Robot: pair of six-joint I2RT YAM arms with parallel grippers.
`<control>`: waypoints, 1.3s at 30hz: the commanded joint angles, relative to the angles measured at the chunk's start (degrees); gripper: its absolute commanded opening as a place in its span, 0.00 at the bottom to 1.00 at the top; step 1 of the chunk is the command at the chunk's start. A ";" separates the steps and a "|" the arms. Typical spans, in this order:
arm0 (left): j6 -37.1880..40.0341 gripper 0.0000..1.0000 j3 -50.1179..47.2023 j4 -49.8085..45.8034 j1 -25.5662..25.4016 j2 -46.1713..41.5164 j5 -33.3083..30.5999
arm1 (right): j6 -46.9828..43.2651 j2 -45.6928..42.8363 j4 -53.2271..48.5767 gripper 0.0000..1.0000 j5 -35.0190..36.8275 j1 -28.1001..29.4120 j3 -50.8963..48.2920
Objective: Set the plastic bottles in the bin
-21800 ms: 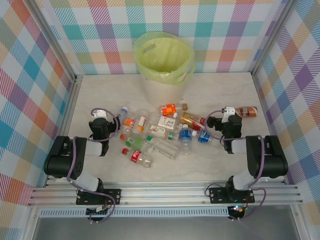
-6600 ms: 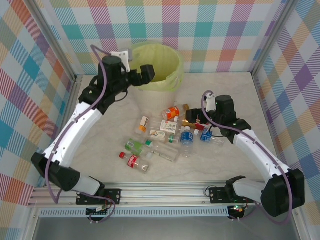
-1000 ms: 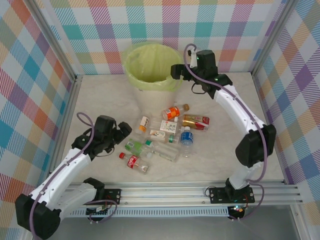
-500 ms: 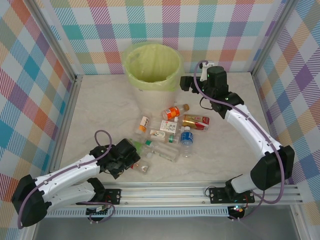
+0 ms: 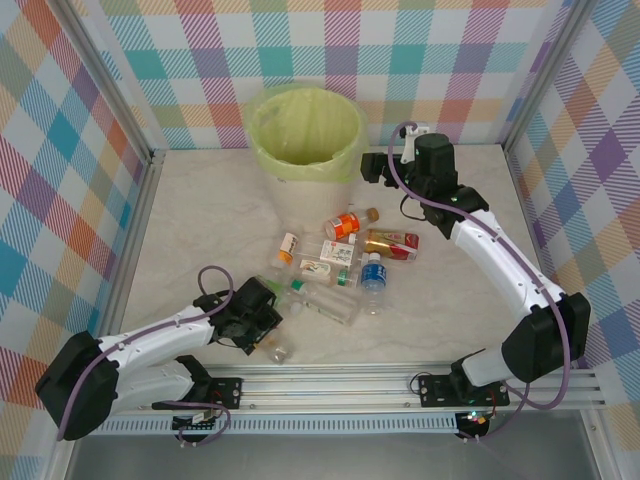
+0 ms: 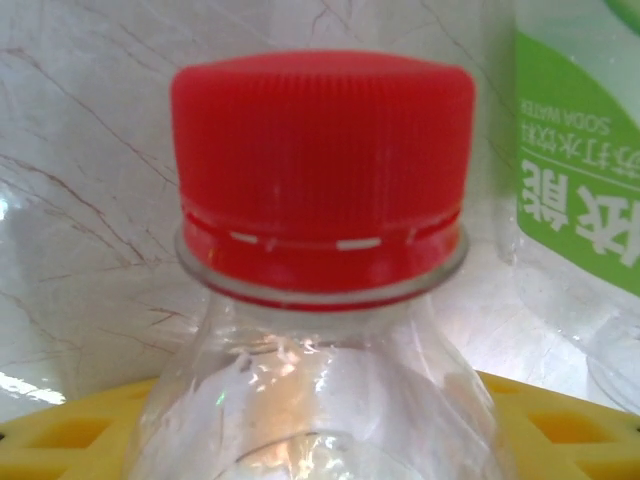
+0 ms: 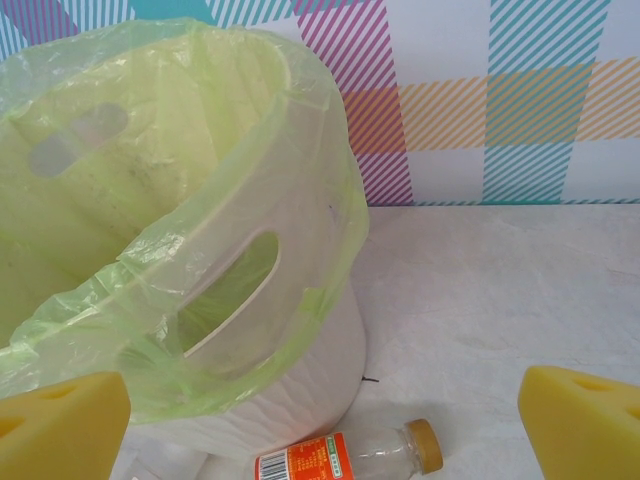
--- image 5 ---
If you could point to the green plastic bottle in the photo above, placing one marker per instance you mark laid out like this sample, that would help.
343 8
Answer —
276 288

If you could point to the small clear bottle orange cap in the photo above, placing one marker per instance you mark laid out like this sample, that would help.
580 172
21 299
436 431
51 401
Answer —
281 352

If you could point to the orange label bottle tan cap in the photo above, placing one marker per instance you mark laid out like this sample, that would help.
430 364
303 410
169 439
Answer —
344 224

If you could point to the orange and white label bottle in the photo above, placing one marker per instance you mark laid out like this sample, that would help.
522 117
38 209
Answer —
287 246

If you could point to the red and gold bottle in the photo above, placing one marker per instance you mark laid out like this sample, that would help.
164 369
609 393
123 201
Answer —
395 245

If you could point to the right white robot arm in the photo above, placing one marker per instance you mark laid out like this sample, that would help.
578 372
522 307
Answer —
500 255

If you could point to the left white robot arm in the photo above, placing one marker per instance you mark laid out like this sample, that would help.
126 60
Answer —
150 335

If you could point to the cream plastic waste bin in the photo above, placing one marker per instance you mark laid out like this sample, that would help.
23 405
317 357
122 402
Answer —
305 200

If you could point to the green plastic bin liner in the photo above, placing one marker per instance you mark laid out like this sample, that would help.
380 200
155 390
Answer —
300 115

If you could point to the clear square bottle white cap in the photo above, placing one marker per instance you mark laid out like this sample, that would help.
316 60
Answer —
335 312

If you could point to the small green label bottle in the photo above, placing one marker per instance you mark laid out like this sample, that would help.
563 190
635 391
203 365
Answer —
344 279

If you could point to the left small circuit board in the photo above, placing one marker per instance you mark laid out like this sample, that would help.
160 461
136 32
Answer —
200 419

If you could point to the small circuit board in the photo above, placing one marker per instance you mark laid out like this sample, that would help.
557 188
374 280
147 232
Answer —
200 419
475 419

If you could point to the blue label water bottle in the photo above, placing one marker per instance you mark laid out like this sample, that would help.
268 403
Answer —
374 277

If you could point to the grey metal panel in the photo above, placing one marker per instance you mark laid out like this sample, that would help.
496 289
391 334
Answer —
325 457

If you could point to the right small circuit board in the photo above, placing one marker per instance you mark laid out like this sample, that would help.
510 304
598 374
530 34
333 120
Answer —
475 419

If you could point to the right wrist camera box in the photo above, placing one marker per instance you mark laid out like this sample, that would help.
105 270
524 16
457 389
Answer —
409 145

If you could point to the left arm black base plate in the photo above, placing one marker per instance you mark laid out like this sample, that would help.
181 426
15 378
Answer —
227 392

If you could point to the aluminium mounting rail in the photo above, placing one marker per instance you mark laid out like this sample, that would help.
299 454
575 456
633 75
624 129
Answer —
325 392

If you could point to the aluminium frame side rail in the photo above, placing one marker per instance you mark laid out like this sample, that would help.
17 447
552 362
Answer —
522 197
136 200

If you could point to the aluminium frame post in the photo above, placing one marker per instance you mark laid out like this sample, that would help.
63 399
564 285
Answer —
110 75
542 75

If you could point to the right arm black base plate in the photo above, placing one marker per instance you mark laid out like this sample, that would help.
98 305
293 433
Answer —
435 390

